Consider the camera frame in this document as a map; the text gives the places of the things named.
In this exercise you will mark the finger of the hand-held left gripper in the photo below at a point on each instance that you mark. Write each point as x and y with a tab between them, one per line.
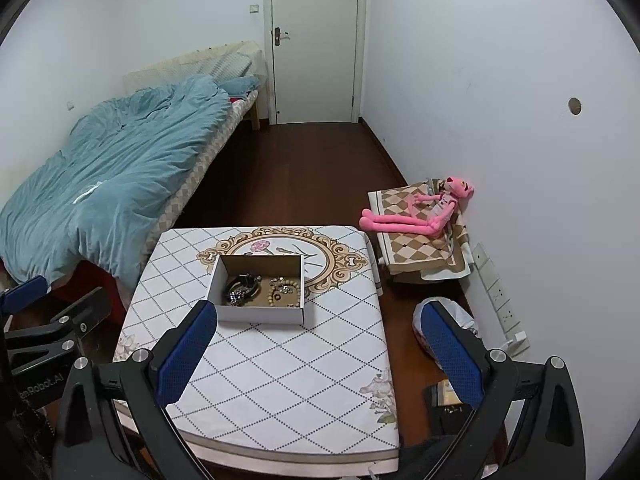
85	312
25	292

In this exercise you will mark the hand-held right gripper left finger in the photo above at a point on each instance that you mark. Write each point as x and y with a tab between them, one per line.
187	346

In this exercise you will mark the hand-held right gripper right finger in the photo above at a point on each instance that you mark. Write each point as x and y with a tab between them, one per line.
450	355

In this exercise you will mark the black wristband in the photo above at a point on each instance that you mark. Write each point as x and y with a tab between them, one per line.
235	285

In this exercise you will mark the cardboard box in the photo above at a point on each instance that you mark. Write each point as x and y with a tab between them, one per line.
260	314

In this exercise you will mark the beige tissue box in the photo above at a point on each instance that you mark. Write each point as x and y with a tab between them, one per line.
445	392

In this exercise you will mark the white plastic bag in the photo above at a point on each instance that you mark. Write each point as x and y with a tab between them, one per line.
462	317

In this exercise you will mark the black box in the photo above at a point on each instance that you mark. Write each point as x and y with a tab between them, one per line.
450	417

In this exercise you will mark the white charger plug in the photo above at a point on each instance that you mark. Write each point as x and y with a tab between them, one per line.
517	342

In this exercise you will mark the white power strip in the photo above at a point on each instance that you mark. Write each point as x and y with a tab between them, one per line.
497	295

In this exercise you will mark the patterned white tablecloth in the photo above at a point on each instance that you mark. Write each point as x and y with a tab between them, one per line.
280	370

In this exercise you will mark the brown checkered cloth stool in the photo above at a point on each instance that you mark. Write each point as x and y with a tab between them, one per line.
415	252

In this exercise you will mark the pink plush toy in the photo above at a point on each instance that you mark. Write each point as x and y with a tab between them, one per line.
400	222

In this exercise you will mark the teal pillow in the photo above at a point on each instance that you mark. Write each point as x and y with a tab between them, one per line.
242	85

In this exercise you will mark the cream covered pillows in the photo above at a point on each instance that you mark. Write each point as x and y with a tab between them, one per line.
200	62

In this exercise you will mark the white door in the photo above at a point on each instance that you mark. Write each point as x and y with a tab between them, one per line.
315	40

